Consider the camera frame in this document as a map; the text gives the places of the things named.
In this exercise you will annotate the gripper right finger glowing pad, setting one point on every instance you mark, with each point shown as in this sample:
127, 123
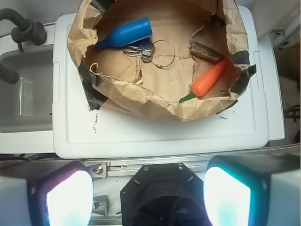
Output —
253, 190

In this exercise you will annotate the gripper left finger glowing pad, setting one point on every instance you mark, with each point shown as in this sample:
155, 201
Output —
45, 193

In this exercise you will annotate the orange toy carrot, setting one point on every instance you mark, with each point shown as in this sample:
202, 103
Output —
205, 81

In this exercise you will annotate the brown paper bag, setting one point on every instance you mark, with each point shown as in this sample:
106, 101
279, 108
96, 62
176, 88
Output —
189, 36

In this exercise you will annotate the grey toy faucet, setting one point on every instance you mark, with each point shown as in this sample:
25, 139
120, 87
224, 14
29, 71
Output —
25, 30

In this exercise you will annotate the silver key bunch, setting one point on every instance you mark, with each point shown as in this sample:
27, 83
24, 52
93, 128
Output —
143, 50

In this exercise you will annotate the blue plastic bottle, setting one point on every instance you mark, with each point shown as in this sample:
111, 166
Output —
126, 34

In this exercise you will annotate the aluminium rail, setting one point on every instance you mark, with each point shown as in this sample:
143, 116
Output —
195, 162

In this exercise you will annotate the metal corner bracket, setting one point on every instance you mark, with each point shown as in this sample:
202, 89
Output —
98, 171

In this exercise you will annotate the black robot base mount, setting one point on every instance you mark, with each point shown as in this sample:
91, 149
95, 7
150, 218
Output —
163, 195

